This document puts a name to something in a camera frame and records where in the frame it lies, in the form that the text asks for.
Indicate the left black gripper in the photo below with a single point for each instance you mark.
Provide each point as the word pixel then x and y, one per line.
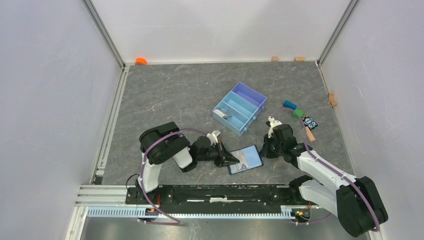
pixel 226 157

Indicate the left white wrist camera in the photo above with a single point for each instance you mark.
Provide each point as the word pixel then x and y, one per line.
pixel 214 137

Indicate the blue toy brick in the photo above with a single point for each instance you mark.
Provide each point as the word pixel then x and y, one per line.
pixel 290 105

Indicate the black owl pattern block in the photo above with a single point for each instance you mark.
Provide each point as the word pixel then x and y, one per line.
pixel 309 122

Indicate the green toy brick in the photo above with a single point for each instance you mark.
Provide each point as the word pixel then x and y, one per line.
pixel 297 114

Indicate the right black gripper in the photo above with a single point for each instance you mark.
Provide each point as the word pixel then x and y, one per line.
pixel 265 152

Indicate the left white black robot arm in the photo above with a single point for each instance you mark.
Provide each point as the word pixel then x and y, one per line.
pixel 162 143

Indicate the blue purple three-bin tray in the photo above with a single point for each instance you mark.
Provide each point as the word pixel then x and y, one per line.
pixel 244 104

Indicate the curved wooden piece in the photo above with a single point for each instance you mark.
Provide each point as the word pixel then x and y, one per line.
pixel 332 100

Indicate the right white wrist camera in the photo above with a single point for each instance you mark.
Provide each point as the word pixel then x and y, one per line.
pixel 271 123

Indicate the small wooden block right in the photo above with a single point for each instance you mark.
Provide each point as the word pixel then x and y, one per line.
pixel 299 59

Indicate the grey cards in tray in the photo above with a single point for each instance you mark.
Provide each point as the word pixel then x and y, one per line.
pixel 222 113

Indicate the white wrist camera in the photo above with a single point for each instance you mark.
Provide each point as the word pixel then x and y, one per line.
pixel 214 137
pixel 271 123

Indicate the orange round cap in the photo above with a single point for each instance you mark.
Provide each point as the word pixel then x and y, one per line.
pixel 140 61

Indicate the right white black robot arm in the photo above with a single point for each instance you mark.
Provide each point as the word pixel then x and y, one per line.
pixel 355 201

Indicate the blue card holder wallet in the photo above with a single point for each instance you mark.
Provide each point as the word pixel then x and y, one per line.
pixel 249 158

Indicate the wooden stick block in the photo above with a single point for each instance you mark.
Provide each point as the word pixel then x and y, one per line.
pixel 309 134

